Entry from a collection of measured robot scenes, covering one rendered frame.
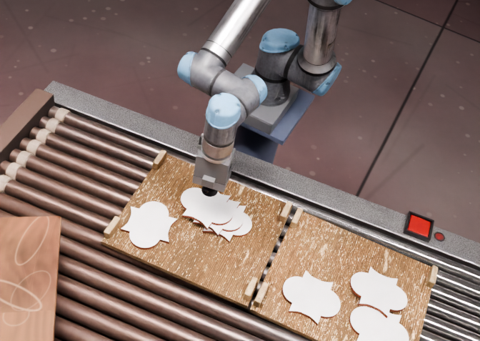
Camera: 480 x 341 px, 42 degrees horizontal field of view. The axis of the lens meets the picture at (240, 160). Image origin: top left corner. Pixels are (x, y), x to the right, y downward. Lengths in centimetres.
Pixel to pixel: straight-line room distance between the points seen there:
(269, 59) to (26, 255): 94
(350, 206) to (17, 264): 93
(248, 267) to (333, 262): 23
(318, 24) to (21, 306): 102
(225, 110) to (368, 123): 217
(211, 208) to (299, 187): 30
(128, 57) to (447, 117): 185
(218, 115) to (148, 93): 201
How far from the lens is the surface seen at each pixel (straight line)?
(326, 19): 171
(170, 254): 162
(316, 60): 184
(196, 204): 168
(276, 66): 195
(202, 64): 151
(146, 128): 192
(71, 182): 179
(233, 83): 148
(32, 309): 144
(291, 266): 165
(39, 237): 153
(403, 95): 376
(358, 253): 173
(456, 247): 189
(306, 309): 158
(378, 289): 167
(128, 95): 336
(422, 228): 186
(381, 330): 162
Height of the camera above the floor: 230
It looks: 48 degrees down
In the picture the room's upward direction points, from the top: 12 degrees clockwise
